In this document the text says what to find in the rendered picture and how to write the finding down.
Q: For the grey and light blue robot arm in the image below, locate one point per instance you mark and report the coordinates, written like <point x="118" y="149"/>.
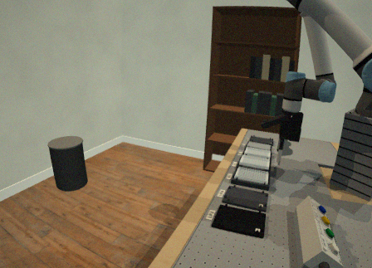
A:
<point x="327" y="17"/>

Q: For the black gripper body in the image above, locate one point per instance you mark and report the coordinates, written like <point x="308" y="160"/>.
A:
<point x="292" y="125"/>

